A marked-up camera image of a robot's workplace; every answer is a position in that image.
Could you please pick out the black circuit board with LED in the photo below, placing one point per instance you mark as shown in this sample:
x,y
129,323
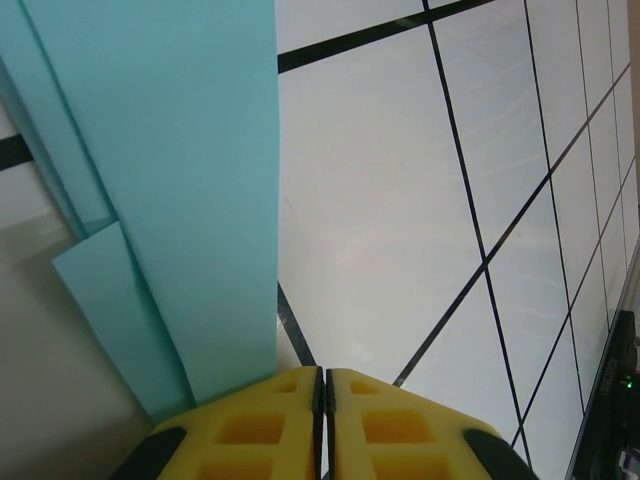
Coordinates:
x,y
615,400

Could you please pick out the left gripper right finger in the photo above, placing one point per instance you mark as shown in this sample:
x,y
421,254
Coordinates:
x,y
400,435

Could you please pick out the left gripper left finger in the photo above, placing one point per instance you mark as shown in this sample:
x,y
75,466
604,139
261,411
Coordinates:
x,y
250,435

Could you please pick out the light blue cloth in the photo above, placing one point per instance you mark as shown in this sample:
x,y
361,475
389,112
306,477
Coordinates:
x,y
175,150

